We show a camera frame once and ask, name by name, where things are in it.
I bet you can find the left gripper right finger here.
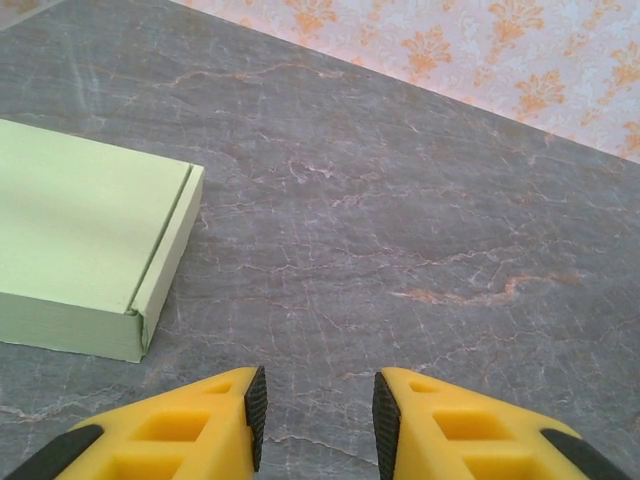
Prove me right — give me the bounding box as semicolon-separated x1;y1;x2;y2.
372;367;636;480

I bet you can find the green paper box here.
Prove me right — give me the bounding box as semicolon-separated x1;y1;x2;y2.
0;118;205;364

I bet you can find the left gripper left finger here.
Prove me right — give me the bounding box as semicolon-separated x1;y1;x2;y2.
0;365;268;480

